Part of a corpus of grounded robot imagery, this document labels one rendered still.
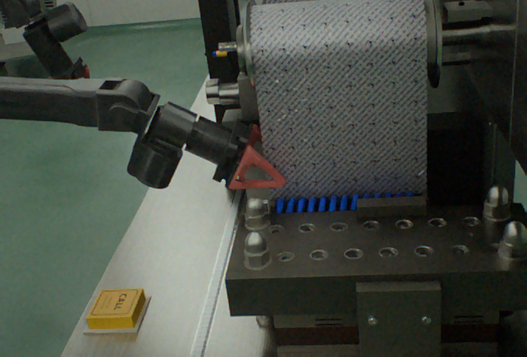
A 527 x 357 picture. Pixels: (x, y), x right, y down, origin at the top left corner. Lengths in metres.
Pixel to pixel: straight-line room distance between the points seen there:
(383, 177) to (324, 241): 0.15
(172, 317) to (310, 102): 0.38
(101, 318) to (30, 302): 1.81
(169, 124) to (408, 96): 0.34
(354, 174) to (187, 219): 0.40
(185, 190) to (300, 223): 0.47
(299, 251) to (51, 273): 2.15
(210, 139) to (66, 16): 0.60
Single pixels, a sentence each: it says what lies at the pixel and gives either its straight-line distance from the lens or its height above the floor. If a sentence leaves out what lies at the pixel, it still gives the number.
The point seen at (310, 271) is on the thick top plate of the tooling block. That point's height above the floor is 1.03.
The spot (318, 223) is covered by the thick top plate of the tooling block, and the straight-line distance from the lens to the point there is 0.94.
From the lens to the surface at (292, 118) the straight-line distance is 0.95.
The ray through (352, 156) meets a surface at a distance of 0.97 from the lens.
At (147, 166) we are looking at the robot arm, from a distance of 0.99.
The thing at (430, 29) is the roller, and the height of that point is 1.27.
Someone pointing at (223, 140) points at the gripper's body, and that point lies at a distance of 0.95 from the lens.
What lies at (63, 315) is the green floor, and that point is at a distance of 2.69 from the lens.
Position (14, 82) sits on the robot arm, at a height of 1.25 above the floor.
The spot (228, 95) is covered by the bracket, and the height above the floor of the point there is 1.18.
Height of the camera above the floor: 1.52
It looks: 25 degrees down
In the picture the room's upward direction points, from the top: 7 degrees counter-clockwise
